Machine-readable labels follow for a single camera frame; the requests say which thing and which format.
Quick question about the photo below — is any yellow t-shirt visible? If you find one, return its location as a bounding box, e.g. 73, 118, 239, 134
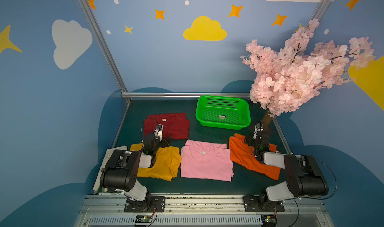
138, 146, 181, 182

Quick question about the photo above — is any orange t-shirt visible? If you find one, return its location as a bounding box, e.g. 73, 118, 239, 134
229, 133, 281, 181

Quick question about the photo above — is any dark red t-shirt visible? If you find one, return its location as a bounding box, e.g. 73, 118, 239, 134
144, 113, 190, 140

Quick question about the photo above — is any pink t-shirt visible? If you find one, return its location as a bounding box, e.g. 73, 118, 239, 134
181, 140, 234, 182

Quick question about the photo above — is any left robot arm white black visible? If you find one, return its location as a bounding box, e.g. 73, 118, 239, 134
100, 133, 171, 202

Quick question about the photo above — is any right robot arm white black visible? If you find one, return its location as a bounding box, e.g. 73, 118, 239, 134
245, 130, 329, 204

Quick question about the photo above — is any green plastic basket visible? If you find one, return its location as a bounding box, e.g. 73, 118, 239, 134
196, 95, 251, 130

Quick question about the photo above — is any beige work glove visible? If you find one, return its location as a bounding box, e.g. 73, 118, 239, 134
93, 146, 128, 192

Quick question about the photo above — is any pink artificial blossom tree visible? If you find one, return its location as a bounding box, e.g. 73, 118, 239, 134
242, 19, 375, 128

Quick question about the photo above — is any right circuit board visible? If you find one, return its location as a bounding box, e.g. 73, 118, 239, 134
261, 216, 277, 227

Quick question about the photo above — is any circuit board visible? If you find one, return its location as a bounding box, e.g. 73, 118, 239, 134
261, 216, 277, 227
135, 216, 154, 225

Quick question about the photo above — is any left circuit board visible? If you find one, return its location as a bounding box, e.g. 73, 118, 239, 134
135, 216, 154, 225

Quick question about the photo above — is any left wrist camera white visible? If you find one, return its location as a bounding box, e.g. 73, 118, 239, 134
154, 124, 164, 140

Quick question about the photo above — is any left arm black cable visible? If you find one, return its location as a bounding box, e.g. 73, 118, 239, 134
140, 116, 160, 156

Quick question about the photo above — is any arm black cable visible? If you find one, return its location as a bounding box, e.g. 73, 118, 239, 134
299, 155, 339, 201
140, 116, 160, 156

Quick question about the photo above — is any aluminium back frame bar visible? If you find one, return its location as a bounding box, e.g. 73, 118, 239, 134
121, 92, 250, 99

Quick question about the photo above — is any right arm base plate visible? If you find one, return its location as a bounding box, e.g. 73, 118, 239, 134
243, 194, 285, 212

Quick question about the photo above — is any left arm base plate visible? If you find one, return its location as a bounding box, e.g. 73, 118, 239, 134
124, 196, 166, 213

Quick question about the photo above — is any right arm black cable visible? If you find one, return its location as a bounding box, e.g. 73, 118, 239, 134
299, 155, 339, 201

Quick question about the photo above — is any aluminium front rail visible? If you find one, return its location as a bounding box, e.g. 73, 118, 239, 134
75, 194, 334, 227

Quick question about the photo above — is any right aluminium frame post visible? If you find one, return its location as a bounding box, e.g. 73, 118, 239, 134
309, 0, 332, 21

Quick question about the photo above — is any aluminium frame post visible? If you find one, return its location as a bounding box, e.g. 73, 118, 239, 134
309, 0, 332, 21
77, 0, 132, 105

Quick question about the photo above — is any left aluminium frame post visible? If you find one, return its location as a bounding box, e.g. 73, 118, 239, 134
77, 0, 132, 105

